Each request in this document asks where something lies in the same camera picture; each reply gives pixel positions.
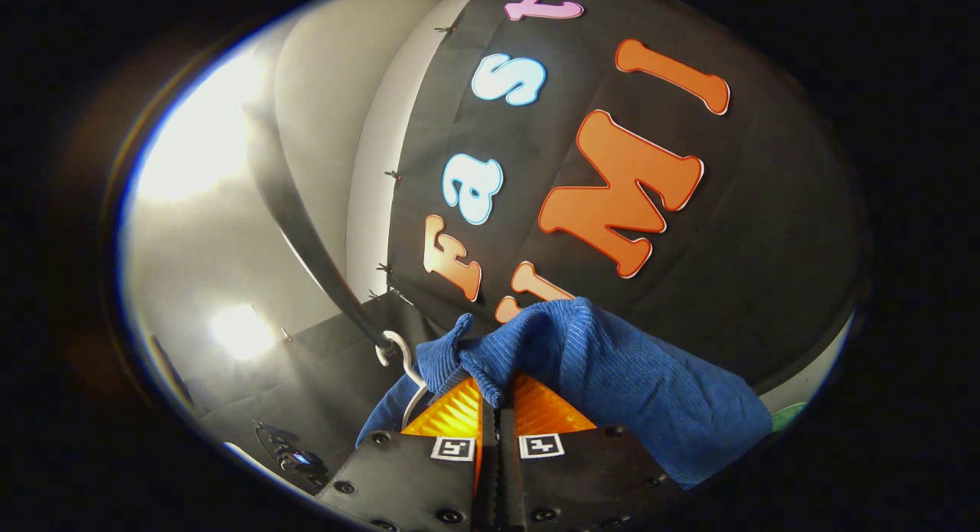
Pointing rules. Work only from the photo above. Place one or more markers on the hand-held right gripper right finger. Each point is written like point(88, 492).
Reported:
point(582, 478)

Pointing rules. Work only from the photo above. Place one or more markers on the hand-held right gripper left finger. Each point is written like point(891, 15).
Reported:
point(413, 478)

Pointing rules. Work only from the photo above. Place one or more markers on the white plastic hanger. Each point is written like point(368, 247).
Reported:
point(417, 380)

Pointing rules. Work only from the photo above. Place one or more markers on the black clothes rack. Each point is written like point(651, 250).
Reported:
point(306, 241)

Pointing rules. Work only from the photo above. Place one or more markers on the small ceiling light panel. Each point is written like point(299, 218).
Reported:
point(241, 331)

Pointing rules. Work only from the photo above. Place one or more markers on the long ceiling light panel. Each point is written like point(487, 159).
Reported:
point(195, 134)

